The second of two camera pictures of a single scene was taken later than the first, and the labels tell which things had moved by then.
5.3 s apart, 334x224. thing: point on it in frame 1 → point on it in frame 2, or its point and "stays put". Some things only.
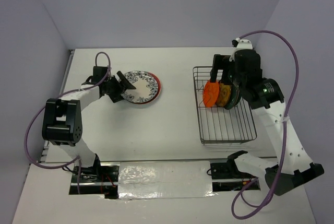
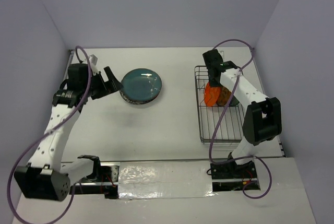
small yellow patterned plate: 223,95 stays put
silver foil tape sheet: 165,179 stays put
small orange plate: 210,92 stays put
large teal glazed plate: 235,97 → 140,86
